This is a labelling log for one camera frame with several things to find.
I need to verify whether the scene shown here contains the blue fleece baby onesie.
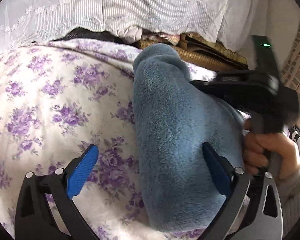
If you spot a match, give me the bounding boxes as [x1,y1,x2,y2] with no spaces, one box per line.
[132,44,243,232]

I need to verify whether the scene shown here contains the black dark clothing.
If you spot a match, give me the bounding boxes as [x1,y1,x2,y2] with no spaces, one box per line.
[32,27,138,46]

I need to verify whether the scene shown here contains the person right hand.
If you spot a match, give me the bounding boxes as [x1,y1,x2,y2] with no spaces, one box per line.
[242,119,300,181]

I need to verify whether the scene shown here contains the woven brown bamboo mat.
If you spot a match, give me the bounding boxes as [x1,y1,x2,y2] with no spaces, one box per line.
[135,33,248,72]

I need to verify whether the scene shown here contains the white lace cover cloth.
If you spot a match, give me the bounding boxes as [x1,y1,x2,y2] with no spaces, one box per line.
[0,0,268,53]

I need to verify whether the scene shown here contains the purple floral bed quilt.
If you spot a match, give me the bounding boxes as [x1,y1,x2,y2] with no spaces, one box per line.
[0,39,213,239]

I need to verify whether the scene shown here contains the pink white folded bedding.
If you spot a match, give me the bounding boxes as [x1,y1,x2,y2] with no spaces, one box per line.
[109,25,180,46]

